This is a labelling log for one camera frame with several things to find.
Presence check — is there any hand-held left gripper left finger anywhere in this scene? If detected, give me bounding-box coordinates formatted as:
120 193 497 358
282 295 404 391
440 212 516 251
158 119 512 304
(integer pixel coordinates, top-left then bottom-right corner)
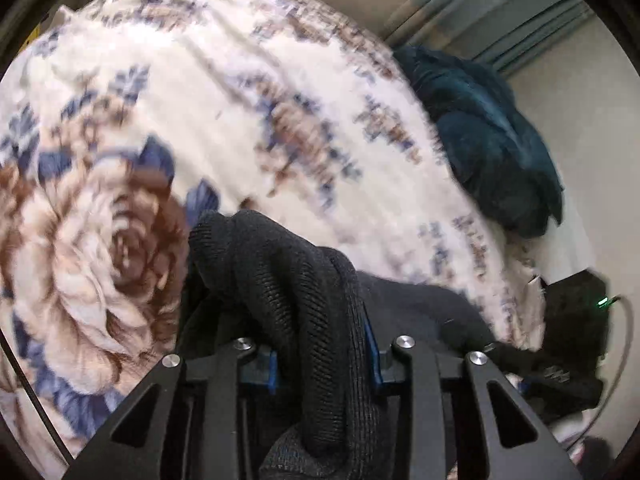
62 338 278 480

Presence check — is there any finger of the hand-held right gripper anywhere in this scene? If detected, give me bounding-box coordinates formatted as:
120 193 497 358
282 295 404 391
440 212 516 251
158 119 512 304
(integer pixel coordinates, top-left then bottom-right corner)
482 341 551 378

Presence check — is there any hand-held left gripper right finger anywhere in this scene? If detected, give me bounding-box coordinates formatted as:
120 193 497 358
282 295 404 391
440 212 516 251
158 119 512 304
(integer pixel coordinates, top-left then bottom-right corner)
362 317 583 480

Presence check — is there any black knit garment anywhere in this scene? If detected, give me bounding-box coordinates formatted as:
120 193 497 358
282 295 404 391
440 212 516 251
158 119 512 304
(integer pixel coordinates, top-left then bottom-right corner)
177 209 503 480

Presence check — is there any dark teal plush blanket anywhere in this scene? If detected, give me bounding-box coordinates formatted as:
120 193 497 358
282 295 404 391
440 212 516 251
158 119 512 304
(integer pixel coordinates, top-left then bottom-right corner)
392 45 566 240

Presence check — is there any floral plush blanket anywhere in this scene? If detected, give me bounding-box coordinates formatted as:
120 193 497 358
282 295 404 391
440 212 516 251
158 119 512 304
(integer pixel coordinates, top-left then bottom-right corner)
0 0 548 463

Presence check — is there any grey-green curtain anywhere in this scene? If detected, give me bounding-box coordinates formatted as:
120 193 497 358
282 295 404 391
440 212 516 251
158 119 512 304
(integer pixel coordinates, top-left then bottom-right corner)
382 0 598 78

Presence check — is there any black cable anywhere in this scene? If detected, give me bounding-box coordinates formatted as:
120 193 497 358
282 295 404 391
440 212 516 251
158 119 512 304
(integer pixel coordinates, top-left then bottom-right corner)
560 296 636 453
0 335 75 463

